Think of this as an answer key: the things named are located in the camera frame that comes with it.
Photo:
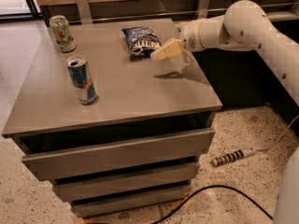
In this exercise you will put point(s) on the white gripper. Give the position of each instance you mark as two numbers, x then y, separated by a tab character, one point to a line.
189	36

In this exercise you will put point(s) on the blue chip bag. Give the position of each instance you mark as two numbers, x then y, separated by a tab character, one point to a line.
141	41

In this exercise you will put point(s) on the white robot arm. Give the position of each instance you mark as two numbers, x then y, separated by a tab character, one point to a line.
243	27

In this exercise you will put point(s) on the blue redbull can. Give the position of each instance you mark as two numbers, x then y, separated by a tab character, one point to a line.
80	74

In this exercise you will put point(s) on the green white soda can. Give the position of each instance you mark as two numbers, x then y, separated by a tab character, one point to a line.
62	33

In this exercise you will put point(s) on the grey drawer cabinet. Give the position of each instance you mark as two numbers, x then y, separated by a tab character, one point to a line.
135	100

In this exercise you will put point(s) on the wooden counter with shelf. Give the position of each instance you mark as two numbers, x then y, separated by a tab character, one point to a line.
149	3

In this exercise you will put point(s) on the top grey drawer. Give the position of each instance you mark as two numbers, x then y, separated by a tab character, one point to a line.
100	158

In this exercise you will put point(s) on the grey drawer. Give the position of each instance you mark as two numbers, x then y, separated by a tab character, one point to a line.
126	202
100	158
113	184

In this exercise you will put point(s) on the white power strip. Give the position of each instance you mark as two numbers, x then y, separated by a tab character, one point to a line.
247	152

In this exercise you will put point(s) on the middle grey drawer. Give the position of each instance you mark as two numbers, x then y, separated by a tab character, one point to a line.
113	184

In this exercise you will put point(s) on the bottom grey drawer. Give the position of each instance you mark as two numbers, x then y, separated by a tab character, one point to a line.
126	202

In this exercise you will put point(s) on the right metal bracket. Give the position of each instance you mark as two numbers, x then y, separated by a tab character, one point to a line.
202	9

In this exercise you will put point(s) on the metal bracket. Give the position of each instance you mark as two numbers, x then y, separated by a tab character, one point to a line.
84	11
202	9

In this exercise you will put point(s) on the left metal bracket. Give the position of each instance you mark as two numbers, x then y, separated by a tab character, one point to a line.
84	11

